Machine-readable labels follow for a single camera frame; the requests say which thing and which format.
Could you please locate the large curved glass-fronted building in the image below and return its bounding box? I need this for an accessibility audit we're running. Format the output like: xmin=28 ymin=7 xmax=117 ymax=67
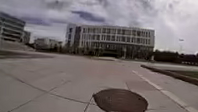
xmin=64 ymin=22 xmax=157 ymax=62

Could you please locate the grey concrete slab pavement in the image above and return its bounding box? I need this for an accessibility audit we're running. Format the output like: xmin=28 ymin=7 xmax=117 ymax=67
xmin=0 ymin=49 xmax=198 ymax=112

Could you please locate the round dark manhole cover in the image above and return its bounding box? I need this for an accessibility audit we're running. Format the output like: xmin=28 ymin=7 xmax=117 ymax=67
xmin=91 ymin=87 xmax=150 ymax=112

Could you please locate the low pale distant building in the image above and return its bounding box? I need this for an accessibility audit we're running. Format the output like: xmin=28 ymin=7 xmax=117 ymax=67
xmin=33 ymin=37 xmax=64 ymax=52

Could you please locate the dark kerb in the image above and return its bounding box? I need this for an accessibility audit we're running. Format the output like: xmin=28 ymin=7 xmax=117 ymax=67
xmin=138 ymin=63 xmax=198 ymax=89

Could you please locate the thin distant lamp pole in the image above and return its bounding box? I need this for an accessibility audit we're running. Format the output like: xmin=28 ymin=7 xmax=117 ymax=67
xmin=177 ymin=38 xmax=185 ymax=55

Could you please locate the dark glass office building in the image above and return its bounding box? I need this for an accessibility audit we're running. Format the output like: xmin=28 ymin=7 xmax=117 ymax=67
xmin=0 ymin=11 xmax=34 ymax=44

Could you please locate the grey sloped wall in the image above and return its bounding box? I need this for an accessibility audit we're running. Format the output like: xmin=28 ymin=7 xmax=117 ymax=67
xmin=0 ymin=38 xmax=37 ymax=54

